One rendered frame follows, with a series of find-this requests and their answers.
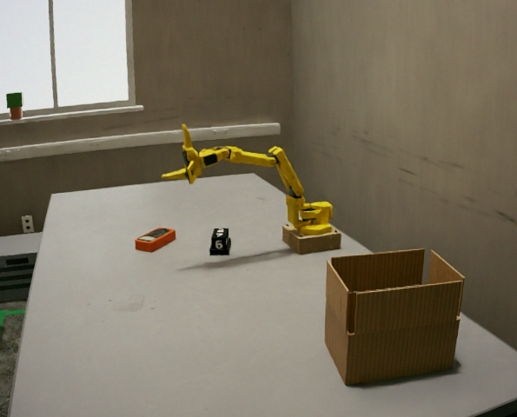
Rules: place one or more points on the orange digital multimeter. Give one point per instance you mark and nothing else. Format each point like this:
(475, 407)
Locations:
(155, 239)

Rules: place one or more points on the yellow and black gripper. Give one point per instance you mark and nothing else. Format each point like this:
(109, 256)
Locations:
(189, 157)

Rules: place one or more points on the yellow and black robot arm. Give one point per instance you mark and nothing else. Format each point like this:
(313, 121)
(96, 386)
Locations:
(317, 211)

